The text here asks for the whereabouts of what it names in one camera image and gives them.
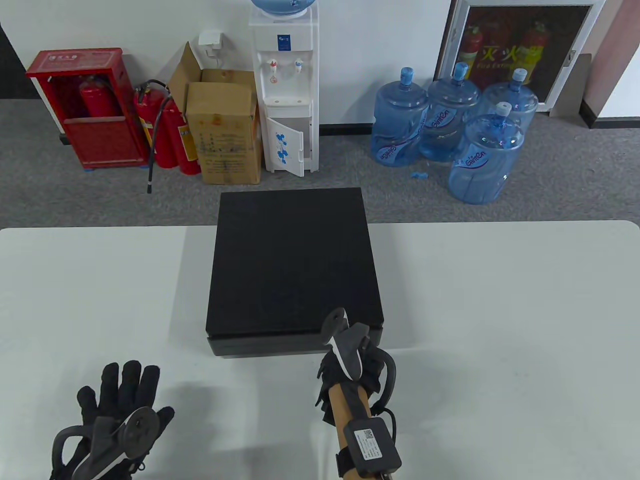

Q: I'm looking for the person's left hand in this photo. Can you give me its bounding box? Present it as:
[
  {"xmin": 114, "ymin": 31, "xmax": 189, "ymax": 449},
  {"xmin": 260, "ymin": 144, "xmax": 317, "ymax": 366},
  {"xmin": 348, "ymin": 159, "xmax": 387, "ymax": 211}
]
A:
[{"xmin": 50, "ymin": 360, "xmax": 176, "ymax": 480}]

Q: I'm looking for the person's right hand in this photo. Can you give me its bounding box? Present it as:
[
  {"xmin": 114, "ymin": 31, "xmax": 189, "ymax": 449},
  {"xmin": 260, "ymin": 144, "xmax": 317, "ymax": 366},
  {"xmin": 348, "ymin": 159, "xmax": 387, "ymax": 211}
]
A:
[{"xmin": 316, "ymin": 344, "xmax": 390, "ymax": 428}]

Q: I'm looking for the black cash drawer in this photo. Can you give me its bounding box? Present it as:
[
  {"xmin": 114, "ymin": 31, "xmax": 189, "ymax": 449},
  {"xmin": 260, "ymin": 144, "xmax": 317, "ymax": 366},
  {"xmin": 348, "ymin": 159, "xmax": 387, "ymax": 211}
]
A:
[{"xmin": 205, "ymin": 187, "xmax": 386, "ymax": 359}]

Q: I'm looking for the grey white tracking controller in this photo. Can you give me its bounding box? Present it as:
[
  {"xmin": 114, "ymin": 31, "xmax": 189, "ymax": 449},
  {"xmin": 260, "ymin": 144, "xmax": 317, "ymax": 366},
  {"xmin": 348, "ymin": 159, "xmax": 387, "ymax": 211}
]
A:
[
  {"xmin": 321, "ymin": 308, "xmax": 371, "ymax": 380},
  {"xmin": 72, "ymin": 406, "xmax": 162, "ymax": 480}
]

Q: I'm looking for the red fire extinguisher cabinet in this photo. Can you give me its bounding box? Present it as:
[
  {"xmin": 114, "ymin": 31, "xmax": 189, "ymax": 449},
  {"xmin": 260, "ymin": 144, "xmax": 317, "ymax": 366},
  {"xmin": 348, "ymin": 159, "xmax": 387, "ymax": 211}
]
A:
[{"xmin": 26, "ymin": 48, "xmax": 150, "ymax": 171}]

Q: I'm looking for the red fire extinguisher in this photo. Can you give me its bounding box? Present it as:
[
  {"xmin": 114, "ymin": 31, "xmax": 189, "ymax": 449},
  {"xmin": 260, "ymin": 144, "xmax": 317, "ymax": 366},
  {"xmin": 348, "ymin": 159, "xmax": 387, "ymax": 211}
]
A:
[
  {"xmin": 133, "ymin": 82, "xmax": 178, "ymax": 169},
  {"xmin": 162, "ymin": 97, "xmax": 202, "ymax": 176}
]

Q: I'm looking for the blue water jug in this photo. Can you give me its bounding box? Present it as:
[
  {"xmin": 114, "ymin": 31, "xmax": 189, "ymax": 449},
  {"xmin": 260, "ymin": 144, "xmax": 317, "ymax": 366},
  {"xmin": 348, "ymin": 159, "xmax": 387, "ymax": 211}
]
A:
[
  {"xmin": 480, "ymin": 68, "xmax": 539, "ymax": 133},
  {"xmin": 419, "ymin": 62, "xmax": 481, "ymax": 162},
  {"xmin": 370, "ymin": 66, "xmax": 431, "ymax": 167},
  {"xmin": 448, "ymin": 101, "xmax": 526, "ymax": 205}
]

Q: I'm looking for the closed brown cardboard box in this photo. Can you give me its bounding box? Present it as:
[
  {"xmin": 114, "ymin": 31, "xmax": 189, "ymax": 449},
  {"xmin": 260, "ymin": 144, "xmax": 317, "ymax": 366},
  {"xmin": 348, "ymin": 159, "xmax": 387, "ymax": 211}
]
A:
[{"xmin": 186, "ymin": 82, "xmax": 263, "ymax": 186}]

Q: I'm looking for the white water dispenser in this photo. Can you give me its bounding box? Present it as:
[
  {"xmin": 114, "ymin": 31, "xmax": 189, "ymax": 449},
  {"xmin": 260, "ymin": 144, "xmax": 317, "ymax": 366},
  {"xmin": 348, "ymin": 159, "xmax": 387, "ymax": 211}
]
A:
[{"xmin": 248, "ymin": 7, "xmax": 321, "ymax": 178}]

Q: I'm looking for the red extinguisher inside cabinet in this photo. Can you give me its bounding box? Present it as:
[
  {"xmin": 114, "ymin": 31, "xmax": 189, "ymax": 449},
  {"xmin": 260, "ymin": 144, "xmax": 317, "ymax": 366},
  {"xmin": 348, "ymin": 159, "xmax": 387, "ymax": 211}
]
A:
[{"xmin": 79, "ymin": 76, "xmax": 121, "ymax": 119}]

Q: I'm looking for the open brown cardboard box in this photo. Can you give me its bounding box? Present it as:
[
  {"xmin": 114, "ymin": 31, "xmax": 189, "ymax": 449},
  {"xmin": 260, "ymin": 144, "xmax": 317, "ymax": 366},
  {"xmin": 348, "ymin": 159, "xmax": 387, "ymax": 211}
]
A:
[{"xmin": 167, "ymin": 41, "xmax": 258, "ymax": 101}]

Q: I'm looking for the black wrist strap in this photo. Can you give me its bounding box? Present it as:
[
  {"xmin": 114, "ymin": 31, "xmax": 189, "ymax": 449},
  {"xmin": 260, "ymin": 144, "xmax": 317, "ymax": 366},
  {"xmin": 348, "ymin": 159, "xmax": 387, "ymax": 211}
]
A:
[{"xmin": 335, "ymin": 447, "xmax": 357, "ymax": 480}]

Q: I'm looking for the black extinguisher hose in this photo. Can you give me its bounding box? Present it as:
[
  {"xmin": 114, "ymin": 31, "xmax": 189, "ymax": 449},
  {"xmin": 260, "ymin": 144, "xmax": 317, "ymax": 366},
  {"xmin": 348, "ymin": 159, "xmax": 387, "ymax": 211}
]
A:
[{"xmin": 146, "ymin": 80, "xmax": 173, "ymax": 195}]

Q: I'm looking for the white wall socket charger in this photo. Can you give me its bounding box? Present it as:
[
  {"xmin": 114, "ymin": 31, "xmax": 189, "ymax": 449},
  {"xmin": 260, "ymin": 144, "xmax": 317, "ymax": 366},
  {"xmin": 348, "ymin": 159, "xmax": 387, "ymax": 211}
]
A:
[{"xmin": 198, "ymin": 30, "xmax": 224, "ymax": 71}]

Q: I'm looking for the white framed wall cabinet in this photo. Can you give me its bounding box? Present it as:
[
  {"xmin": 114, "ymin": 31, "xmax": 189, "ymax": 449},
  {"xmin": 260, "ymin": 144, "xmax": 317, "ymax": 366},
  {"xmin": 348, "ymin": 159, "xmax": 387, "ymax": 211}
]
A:
[{"xmin": 432, "ymin": 0, "xmax": 606, "ymax": 117}]

